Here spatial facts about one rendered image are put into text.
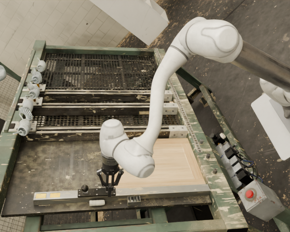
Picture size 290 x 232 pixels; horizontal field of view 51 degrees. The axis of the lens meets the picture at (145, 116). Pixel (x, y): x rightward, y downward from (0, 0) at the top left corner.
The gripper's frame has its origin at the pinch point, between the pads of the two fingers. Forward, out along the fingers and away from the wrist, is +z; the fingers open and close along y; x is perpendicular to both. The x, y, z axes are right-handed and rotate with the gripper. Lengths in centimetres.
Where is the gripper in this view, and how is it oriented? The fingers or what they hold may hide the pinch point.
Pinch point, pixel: (109, 189)
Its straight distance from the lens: 154.5
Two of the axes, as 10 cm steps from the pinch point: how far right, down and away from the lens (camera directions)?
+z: -1.0, 8.1, 5.7
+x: -1.4, -5.8, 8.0
